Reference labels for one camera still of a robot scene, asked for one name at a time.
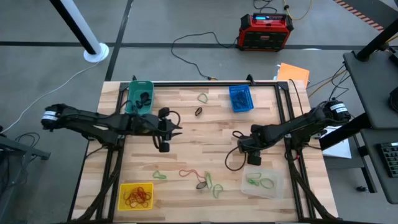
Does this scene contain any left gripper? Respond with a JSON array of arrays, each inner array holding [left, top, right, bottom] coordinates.
[[132, 114, 183, 153]]

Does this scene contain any red rubber band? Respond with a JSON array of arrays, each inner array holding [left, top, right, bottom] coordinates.
[[178, 169, 207, 184], [123, 188, 141, 208], [130, 185, 150, 202], [136, 190, 153, 208]]

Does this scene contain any clear plastic container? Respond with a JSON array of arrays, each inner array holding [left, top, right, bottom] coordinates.
[[240, 165, 285, 200]]

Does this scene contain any blue plastic basket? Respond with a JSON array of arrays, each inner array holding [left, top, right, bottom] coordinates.
[[228, 84, 255, 113]]

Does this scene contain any teal plastic basket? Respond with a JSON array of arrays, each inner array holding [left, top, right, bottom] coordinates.
[[124, 80, 155, 116]]

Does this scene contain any yellow plastic basket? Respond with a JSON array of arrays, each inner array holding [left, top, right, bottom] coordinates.
[[117, 182, 155, 212]]

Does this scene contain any orange paper sheet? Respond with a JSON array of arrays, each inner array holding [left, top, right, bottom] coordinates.
[[276, 62, 311, 86]]

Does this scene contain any white paper sheet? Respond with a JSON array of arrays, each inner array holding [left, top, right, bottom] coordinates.
[[315, 124, 353, 160]]

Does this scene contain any black diagonal beam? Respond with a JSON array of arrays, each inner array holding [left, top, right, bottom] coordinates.
[[319, 113, 373, 151]]

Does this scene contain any red black power station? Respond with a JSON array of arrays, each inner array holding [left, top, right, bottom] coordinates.
[[237, 12, 295, 52]]

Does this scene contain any dark grey desk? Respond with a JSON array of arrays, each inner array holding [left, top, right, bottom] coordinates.
[[360, 128, 398, 205]]

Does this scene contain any black desk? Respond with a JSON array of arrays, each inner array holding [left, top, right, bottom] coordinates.
[[343, 49, 398, 130]]

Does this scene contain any black keyboard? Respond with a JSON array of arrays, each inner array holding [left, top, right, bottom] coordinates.
[[377, 142, 398, 179]]

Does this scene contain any tall pole with white base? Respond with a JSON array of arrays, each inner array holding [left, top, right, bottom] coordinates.
[[49, 0, 110, 63]]

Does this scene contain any round black object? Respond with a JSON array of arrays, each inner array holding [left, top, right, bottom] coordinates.
[[388, 86, 398, 113]]

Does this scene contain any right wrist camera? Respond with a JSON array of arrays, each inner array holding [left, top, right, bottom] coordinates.
[[248, 154, 262, 167]]

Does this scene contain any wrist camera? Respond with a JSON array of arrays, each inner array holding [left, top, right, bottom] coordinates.
[[248, 154, 262, 167], [157, 106, 171, 119]]

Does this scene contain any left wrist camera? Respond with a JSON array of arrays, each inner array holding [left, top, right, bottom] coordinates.
[[157, 106, 171, 119]]

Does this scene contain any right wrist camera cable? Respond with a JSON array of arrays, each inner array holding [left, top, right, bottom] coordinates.
[[224, 130, 249, 172]]

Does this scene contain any black power cable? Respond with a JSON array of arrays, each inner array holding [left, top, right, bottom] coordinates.
[[170, 31, 240, 80]]

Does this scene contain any yellow black cable bundle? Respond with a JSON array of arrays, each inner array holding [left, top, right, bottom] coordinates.
[[310, 60, 351, 105]]

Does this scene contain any yellow floor cable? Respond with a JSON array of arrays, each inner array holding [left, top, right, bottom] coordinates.
[[283, 0, 313, 21]]

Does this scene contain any white floor cable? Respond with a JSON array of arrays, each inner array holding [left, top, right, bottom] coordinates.
[[0, 60, 102, 135]]

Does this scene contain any black diagonal post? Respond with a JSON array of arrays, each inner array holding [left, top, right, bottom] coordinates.
[[356, 18, 398, 62]]

